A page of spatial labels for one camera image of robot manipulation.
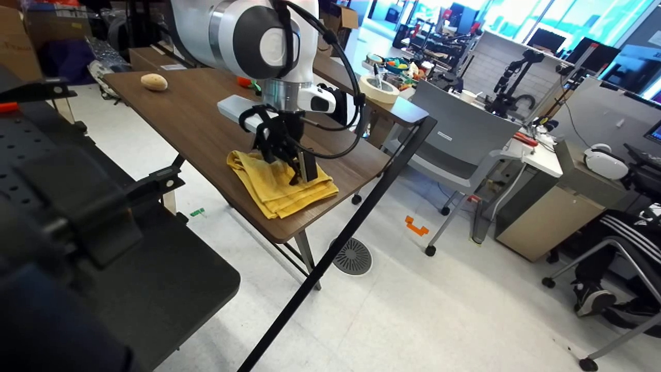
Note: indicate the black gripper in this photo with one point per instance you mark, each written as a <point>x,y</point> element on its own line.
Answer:
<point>279,134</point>

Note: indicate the yellow towel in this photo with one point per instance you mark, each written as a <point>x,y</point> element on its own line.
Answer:
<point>281,192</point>

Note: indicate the beige toy egg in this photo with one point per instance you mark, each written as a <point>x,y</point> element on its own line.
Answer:
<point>154,81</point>

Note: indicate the small black desk robot arm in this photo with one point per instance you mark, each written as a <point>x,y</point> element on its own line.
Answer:
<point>512,88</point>

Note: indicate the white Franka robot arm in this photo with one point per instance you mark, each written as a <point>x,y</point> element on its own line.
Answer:
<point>228,34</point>

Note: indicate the white tape roll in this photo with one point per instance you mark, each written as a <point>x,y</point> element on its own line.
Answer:
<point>376,88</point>

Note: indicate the round grey floor disc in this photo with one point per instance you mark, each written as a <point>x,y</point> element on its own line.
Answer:
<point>351,257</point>

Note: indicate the brown wooden desk black legs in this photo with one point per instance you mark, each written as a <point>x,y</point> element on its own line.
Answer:
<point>406,114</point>

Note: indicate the grey plastic chair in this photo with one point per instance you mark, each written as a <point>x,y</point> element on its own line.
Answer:
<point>461,131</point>

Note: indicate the grey keyboard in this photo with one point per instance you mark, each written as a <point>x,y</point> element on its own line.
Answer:
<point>106,55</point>

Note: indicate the beige filing cabinet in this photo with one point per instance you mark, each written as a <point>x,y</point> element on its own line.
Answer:
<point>550,219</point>

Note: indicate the large cardboard box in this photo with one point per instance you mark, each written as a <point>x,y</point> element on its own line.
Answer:
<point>17,48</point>

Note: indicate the white headset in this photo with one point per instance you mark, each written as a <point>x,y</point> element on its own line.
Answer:
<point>607,161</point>

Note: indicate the office chair with black jacket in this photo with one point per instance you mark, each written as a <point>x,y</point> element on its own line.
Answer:
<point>620,255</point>

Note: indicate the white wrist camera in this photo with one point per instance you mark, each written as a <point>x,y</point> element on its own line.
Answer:
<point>323,99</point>

